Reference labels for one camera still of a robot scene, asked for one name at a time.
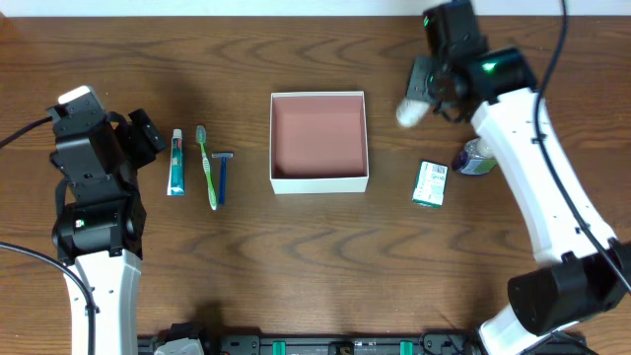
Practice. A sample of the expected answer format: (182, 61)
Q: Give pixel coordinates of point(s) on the green toothbrush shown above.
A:
(201, 138)

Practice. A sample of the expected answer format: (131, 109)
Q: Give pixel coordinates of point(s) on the white box pink interior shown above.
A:
(318, 143)

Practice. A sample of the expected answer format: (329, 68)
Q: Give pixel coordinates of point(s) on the blue disposable razor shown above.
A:
(224, 157)

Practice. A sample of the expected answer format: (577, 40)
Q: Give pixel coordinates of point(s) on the small teal toothpaste tube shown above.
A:
(176, 186)

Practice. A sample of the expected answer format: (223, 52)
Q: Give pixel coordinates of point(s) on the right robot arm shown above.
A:
(582, 269)

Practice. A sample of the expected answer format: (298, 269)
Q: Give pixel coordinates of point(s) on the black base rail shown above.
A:
(192, 338)

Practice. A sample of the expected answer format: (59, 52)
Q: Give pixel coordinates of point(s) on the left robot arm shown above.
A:
(100, 217)

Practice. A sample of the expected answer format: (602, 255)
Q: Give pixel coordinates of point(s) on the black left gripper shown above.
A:
(75, 124)

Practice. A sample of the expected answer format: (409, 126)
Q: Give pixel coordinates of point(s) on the white floral cream tube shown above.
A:
(410, 112)

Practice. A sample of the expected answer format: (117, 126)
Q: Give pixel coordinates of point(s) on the green white soap box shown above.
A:
(430, 185)

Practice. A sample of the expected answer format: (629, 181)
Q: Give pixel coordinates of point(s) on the clear sanitizer pump bottle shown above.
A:
(475, 159)

